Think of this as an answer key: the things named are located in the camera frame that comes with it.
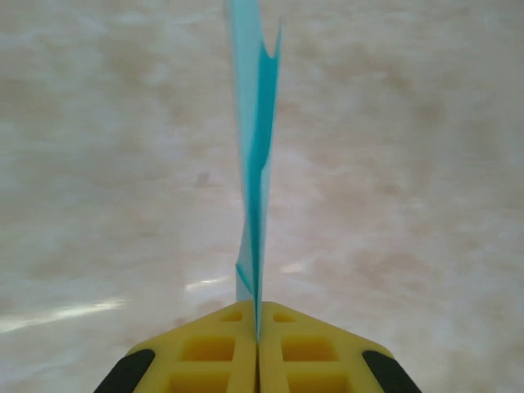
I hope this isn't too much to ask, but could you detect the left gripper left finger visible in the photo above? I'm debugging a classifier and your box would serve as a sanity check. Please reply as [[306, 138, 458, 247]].
[[93, 300, 259, 393]]

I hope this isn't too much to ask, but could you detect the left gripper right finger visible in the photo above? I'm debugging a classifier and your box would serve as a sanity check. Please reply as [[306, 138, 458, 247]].
[[258, 301, 422, 393]]

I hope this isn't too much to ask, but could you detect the turquoise cloth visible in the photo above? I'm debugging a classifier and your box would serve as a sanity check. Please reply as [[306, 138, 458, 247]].
[[224, 0, 284, 343]]

